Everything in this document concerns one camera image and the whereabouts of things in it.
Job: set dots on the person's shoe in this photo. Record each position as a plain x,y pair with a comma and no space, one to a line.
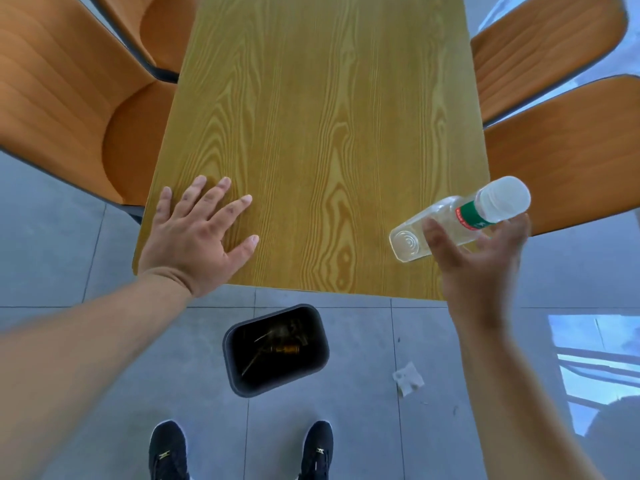
169,449
316,449

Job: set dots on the orange grey chair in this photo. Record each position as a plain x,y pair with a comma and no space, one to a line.
540,44
575,159
60,94
165,29

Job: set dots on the person's left shoe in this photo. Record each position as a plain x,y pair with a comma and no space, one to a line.
169,449

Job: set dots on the clear plastic bottle white cap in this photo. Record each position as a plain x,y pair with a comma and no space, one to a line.
500,197

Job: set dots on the wooden table black base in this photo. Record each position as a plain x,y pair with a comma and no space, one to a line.
325,144

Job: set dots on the person's right shoe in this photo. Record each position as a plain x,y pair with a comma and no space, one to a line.
316,449

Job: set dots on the person's left hand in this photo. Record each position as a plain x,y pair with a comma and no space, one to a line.
195,244

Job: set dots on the person's right forearm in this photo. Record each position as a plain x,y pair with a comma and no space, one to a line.
515,404

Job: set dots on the person's left forearm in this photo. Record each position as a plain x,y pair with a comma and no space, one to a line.
75,369

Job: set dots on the grey waste bin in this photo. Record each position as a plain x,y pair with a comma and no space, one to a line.
240,374

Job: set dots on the crumpled white tissue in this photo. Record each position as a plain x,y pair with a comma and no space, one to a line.
409,379

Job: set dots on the person's right hand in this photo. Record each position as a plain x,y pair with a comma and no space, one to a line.
480,279

